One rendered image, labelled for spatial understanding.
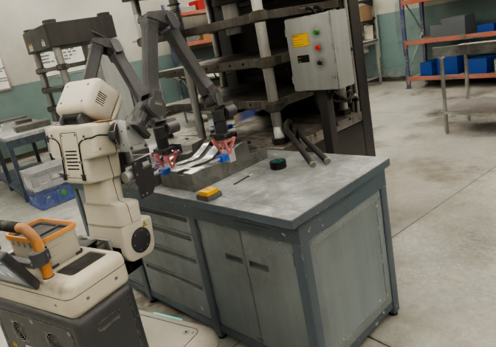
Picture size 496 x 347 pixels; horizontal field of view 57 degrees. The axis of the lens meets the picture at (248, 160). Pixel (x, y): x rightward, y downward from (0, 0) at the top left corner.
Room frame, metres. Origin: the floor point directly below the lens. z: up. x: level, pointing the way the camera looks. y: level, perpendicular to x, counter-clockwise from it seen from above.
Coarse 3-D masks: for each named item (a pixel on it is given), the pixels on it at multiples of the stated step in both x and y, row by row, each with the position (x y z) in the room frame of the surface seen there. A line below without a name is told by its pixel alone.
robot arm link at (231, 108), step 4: (216, 96) 1.97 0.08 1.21; (220, 96) 1.98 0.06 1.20; (216, 100) 1.96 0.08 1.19; (220, 100) 1.97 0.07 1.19; (220, 104) 1.97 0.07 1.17; (224, 104) 2.01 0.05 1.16; (228, 104) 2.03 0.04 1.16; (232, 104) 2.05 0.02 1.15; (208, 108) 2.00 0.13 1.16; (212, 108) 1.99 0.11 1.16; (228, 108) 2.01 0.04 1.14; (232, 108) 2.03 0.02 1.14; (236, 108) 2.04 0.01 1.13; (228, 112) 2.00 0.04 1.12; (232, 112) 2.02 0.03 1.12; (236, 112) 2.04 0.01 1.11; (228, 116) 2.01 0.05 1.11; (232, 116) 2.04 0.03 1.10
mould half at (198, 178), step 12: (204, 144) 2.35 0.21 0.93; (240, 144) 2.19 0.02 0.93; (204, 156) 2.24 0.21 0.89; (240, 156) 2.18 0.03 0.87; (252, 156) 2.23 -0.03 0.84; (264, 156) 2.29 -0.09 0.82; (180, 168) 2.09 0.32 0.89; (192, 168) 2.05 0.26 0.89; (204, 168) 2.02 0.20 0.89; (216, 168) 2.07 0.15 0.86; (228, 168) 2.12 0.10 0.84; (240, 168) 2.17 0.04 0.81; (168, 180) 2.11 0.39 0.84; (180, 180) 2.04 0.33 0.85; (192, 180) 1.97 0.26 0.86; (204, 180) 2.01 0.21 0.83; (216, 180) 2.06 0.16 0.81
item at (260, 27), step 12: (132, 0) 3.42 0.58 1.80; (204, 0) 3.89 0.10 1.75; (252, 0) 2.57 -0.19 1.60; (264, 24) 2.57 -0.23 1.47; (216, 36) 3.88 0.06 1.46; (264, 36) 2.57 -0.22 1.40; (216, 48) 3.88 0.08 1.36; (264, 48) 2.57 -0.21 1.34; (264, 72) 2.58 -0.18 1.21; (276, 96) 2.57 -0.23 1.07; (348, 108) 3.04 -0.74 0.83; (276, 120) 2.57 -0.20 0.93; (276, 132) 2.57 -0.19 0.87; (276, 144) 2.56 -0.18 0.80; (288, 144) 2.55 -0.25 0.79
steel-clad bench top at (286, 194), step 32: (288, 160) 2.19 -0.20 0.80; (320, 160) 2.08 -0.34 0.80; (352, 160) 1.99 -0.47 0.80; (384, 160) 1.90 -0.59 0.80; (160, 192) 2.07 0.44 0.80; (192, 192) 1.98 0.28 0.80; (224, 192) 1.89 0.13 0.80; (256, 192) 1.81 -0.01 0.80; (288, 192) 1.74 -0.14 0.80; (320, 192) 1.67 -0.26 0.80
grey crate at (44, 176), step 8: (56, 160) 5.35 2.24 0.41; (32, 168) 5.16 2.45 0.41; (40, 168) 5.22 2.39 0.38; (48, 168) 4.91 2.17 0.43; (56, 168) 4.97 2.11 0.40; (24, 176) 4.96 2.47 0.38; (32, 176) 4.80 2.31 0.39; (40, 176) 4.85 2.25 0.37; (48, 176) 4.90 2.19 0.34; (56, 176) 4.95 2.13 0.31; (24, 184) 5.03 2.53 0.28; (32, 184) 4.81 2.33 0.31; (40, 184) 4.83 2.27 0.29; (48, 184) 4.89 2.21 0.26; (56, 184) 4.94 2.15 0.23
